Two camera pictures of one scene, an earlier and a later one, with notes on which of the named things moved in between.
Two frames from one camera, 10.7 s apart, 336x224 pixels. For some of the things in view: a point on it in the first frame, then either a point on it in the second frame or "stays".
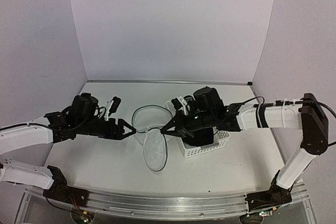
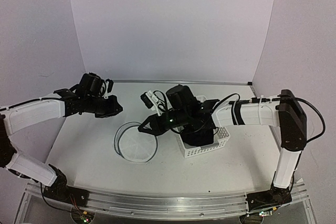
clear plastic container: x=151 y=119 -> x=133 y=145
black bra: x=202 y=137 stays
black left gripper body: x=87 y=128 -> x=101 y=110
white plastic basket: x=220 y=137 stays
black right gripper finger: x=181 y=130 -> x=154 y=124
